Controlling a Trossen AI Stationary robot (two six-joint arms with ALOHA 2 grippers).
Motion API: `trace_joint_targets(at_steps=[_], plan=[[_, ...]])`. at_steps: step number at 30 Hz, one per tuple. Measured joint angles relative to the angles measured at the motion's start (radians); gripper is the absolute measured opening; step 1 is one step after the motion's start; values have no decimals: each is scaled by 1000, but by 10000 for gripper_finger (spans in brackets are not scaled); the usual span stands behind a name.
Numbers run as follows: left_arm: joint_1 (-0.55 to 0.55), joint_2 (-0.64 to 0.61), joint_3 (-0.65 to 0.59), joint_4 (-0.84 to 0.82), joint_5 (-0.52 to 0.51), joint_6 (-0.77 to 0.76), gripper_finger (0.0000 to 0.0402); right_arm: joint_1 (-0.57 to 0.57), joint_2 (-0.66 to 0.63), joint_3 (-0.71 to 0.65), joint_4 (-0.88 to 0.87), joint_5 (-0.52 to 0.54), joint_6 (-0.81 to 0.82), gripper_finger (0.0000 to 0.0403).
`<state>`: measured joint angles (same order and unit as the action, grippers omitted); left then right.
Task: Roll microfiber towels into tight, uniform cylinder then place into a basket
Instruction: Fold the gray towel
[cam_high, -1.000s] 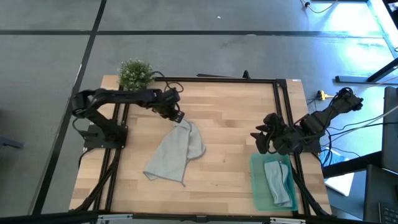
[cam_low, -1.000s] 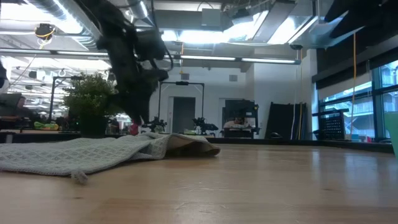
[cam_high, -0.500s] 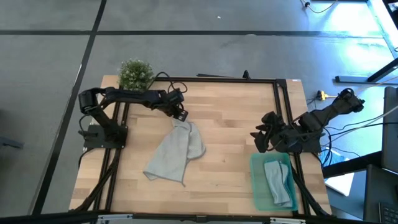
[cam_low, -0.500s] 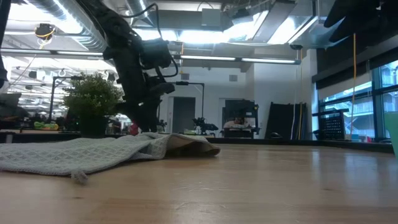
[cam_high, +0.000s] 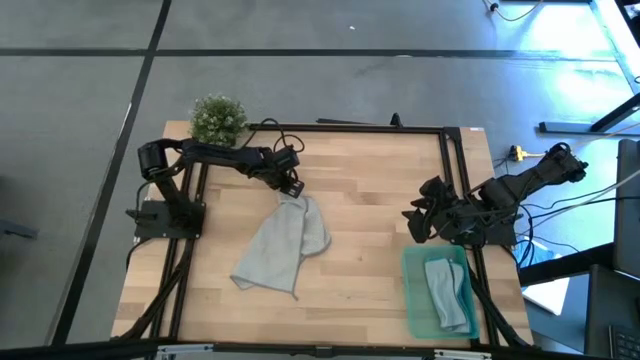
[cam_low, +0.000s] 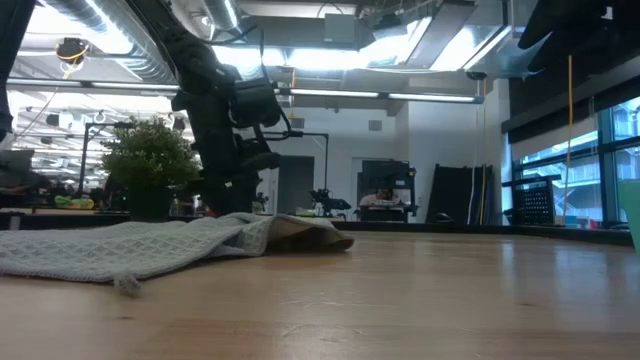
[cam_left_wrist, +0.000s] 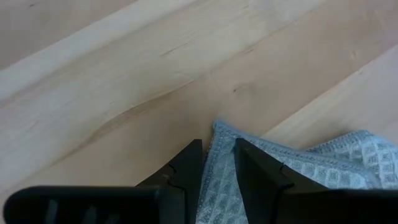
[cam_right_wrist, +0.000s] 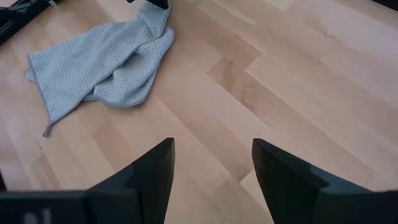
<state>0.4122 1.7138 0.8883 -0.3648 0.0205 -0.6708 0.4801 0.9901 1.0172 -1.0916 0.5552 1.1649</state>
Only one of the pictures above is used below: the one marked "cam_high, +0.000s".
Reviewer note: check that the white board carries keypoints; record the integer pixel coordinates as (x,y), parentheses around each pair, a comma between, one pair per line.
(547,295)

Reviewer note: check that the black desk foot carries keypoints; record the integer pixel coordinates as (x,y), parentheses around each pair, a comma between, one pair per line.
(590,125)

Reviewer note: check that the grey waffle microfiber towel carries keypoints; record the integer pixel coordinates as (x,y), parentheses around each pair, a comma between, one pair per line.
(280,250)

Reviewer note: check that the light blue microfiber towel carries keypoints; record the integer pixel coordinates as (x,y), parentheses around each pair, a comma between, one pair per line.
(445,295)

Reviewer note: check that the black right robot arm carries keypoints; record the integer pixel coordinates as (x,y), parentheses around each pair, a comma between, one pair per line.
(525,180)

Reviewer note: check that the green translucent plastic basket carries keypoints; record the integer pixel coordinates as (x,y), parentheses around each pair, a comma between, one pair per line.
(415,300)

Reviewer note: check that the black keyboard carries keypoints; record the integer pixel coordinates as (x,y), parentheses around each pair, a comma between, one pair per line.
(627,345)

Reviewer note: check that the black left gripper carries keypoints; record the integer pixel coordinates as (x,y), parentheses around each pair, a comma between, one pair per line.
(282,177)

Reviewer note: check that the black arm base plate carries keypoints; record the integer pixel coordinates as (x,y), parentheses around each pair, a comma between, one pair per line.
(150,228)
(495,240)

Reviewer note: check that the black aluminium table frame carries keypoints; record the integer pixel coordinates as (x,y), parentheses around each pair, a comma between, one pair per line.
(350,128)

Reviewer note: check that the dark chair foot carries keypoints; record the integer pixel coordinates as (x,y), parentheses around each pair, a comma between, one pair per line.
(17,230)

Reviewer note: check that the small green potted plant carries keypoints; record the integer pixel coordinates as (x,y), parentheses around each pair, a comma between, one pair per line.
(217,117)

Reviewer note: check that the dark grey cabinet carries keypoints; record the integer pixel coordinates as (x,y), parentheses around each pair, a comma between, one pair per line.
(629,210)

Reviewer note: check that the black desk beam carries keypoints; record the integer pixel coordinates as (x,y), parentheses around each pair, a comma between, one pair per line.
(565,265)

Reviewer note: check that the silver frame bracket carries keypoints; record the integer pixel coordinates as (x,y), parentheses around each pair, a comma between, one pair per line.
(462,355)
(185,351)

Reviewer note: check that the dark desk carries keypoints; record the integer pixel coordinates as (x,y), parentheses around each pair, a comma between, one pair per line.
(607,305)

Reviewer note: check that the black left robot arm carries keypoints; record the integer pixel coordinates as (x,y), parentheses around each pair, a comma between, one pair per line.
(220,157)

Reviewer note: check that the yellow power plug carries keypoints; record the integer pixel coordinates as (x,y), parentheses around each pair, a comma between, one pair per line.
(518,153)

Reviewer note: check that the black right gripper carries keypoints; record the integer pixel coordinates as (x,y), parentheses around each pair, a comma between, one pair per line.
(437,192)

